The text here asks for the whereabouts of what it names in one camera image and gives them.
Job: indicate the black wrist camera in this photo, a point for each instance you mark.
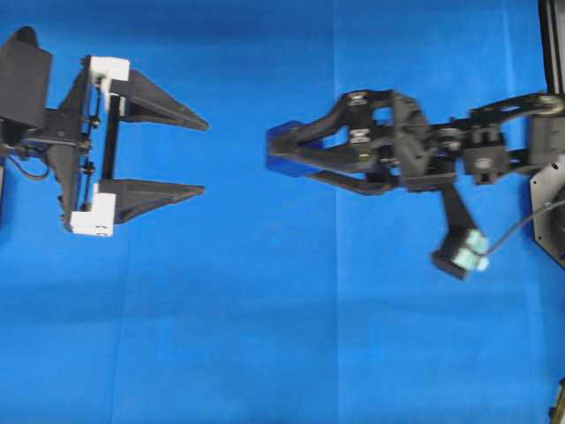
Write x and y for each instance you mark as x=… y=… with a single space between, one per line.
x=463 y=250
x=25 y=72

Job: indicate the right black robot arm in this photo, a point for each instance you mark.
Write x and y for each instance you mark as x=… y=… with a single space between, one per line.
x=372 y=142

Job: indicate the yellow black clamp corner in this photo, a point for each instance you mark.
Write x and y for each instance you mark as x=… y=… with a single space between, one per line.
x=556 y=412

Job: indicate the black aluminium frame post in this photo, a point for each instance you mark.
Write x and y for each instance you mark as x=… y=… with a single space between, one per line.
x=551 y=23

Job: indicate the blue cube block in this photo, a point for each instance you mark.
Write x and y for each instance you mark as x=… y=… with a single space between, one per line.
x=277 y=154

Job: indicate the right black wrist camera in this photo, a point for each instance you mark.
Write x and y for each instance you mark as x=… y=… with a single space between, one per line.
x=463 y=250

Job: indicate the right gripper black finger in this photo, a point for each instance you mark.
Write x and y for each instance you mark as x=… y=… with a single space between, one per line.
x=353 y=110
x=371 y=184

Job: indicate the right robot arm base plate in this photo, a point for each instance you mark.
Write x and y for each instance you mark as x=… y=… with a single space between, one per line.
x=546 y=191

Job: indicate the blue table cloth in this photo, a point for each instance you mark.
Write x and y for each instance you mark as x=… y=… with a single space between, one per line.
x=271 y=299

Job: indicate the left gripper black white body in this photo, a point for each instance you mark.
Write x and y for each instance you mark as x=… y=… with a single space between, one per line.
x=69 y=148

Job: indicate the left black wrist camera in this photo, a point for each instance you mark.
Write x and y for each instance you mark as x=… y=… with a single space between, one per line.
x=25 y=72

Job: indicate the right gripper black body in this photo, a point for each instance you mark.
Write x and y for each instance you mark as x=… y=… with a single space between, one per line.
x=415 y=149

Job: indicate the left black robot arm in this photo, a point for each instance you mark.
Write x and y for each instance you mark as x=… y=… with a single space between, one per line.
x=20 y=143

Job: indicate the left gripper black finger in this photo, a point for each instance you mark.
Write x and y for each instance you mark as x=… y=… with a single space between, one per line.
x=118 y=201
x=142 y=101

